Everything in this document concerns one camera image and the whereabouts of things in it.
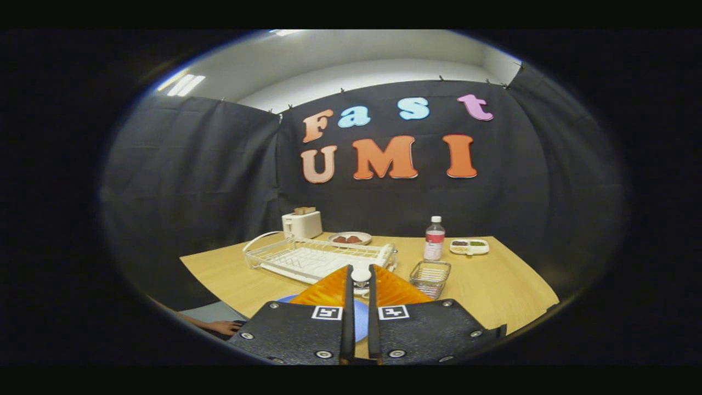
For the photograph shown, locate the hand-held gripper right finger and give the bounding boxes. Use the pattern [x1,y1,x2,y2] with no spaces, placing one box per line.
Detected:
[367,264,507,365]

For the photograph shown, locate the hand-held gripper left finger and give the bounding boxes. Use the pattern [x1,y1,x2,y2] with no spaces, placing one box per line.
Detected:
[227,265,355,365]

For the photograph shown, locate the blue plate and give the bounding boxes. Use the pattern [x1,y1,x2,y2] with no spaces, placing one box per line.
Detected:
[277,295,370,343]

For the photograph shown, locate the spoon with blue checked handle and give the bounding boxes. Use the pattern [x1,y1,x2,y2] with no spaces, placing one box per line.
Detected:
[351,268,372,300]

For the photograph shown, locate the white wire dish rack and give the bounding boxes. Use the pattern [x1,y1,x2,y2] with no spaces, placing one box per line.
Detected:
[242,231,398,286]

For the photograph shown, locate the metal wire basket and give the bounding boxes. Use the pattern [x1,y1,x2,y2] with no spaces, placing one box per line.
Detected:
[409,260,452,300]

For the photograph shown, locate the white oval dish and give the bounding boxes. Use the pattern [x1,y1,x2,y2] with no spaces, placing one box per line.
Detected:
[328,231,372,246]

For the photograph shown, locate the white divided snack dish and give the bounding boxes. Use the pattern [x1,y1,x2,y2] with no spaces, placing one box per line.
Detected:
[450,238,490,256]

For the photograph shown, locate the clear bottle with red label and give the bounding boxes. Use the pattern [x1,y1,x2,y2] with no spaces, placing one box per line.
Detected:
[423,216,446,261]

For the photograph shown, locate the white toaster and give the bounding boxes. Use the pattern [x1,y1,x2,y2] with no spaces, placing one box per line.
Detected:
[282,211,323,239]

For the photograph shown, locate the person's grey trousers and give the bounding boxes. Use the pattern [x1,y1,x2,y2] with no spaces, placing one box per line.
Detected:
[178,301,250,324]

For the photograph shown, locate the black backdrop cloth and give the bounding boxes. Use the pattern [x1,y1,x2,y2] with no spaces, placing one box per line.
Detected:
[101,63,626,311]

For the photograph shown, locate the ceiling light panel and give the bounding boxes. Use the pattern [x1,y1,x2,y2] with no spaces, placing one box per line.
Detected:
[157,69,206,98]

